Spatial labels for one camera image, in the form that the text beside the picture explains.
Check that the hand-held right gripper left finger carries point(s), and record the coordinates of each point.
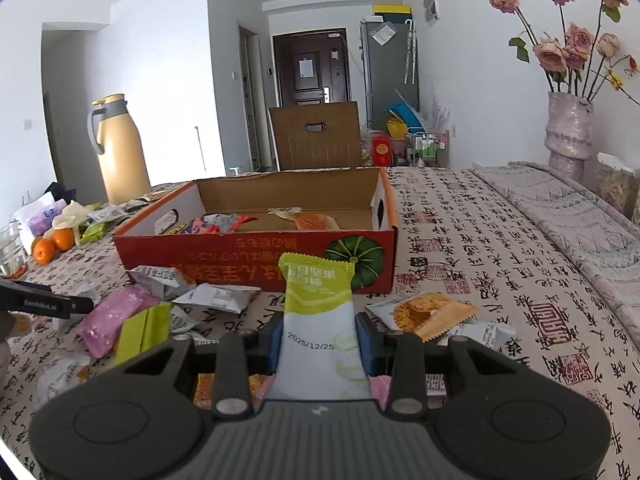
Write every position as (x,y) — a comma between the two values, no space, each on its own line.
(275,345)

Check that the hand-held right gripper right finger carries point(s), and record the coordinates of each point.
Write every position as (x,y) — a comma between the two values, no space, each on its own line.
(364,345)

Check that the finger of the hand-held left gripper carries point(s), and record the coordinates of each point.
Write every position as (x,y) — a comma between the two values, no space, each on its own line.
(45,302)

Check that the green white snack packet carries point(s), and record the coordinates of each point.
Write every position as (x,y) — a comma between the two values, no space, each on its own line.
(315,340)

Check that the pink snack packet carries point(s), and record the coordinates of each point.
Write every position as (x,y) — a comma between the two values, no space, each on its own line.
(107,320)
(380,392)

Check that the orange crisps snack packet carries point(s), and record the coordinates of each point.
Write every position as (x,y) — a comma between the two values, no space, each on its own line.
(204,391)
(425,312)

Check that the red cardboard box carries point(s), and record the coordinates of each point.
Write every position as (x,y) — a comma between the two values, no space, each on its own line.
(225,265)

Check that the long green snack packet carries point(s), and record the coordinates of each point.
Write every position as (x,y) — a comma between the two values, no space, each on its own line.
(142,332)

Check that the white printed snack packet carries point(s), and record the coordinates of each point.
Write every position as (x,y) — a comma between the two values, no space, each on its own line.
(60,377)
(480,335)
(157,277)
(220,297)
(182,322)

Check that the flat pink snack packet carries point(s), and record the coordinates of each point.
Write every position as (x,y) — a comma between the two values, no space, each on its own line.
(380,392)

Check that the orange mandarin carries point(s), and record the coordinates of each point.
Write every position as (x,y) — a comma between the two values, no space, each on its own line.
(43,251)
(64,240)

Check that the drinking glass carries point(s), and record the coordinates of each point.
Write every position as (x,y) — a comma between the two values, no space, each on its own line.
(12,252)

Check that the purple tissue pack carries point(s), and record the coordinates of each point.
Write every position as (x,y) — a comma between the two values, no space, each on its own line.
(40,217)

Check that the small green snack packet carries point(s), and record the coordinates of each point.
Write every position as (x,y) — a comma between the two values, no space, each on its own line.
(95,231)

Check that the small white snack packet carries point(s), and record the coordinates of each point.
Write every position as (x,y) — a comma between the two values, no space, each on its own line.
(107,213)
(136,205)

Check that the dark cloth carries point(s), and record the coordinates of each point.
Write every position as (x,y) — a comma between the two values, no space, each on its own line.
(60,192)

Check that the red orange snack packet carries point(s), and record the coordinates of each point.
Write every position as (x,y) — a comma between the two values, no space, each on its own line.
(215,223)

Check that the tan snack packet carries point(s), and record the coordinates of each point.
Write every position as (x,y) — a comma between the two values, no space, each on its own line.
(150,197)

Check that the yellow thermos jug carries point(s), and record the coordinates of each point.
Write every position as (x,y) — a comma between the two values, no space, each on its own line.
(125,155)

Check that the red gift box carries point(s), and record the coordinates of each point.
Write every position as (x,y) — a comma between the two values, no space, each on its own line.
(382,151)

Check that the yellow bag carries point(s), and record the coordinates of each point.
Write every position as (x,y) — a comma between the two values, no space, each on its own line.
(396,130)

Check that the dark brown door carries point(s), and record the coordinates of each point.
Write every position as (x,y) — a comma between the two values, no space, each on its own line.
(310,90)

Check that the grey refrigerator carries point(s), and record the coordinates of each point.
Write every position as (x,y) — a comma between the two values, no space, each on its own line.
(387,75)

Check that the paper note on door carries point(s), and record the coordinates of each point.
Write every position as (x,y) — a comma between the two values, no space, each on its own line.
(306,68)

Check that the pink textured vase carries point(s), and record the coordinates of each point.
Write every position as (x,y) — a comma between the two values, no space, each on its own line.
(567,130)

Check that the clear storage jar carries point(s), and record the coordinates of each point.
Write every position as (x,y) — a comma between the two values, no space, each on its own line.
(617,185)

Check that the paper note on refrigerator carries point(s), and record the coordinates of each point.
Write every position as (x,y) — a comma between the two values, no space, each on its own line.
(383,33)

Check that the yellow box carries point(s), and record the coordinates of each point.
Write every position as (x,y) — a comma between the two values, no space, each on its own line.
(392,12)

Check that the dried rose bouquet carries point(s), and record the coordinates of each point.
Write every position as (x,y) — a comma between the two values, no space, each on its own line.
(570,45)

